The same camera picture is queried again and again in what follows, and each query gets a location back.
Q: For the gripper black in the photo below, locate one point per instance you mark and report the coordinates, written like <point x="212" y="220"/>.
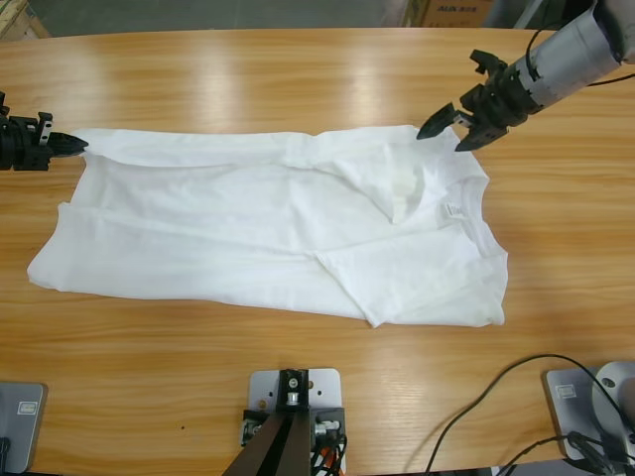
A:
<point x="22" y="146"/>
<point x="501" y="101"/>

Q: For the white t-shirt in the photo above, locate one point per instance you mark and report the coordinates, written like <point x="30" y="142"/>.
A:
<point x="248" y="233"/>

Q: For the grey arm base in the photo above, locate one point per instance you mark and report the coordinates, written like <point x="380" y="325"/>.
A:
<point x="570" y="416"/>
<point x="25" y="436"/>

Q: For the cardboard box with AUX print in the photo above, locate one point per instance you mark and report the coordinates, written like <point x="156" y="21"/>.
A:
<point x="456" y="12"/>

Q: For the wooden crate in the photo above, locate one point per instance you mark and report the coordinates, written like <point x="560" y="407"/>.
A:
<point x="20" y="17"/>

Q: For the grey metal frame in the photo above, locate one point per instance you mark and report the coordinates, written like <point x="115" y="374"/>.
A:
<point x="528" y="15"/>

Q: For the black side bracket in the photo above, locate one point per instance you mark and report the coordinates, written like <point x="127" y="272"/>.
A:
<point x="335" y="416"/>
<point x="253" y="421"/>

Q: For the black post clamp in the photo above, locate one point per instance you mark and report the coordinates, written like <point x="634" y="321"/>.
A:
<point x="300" y="401"/>

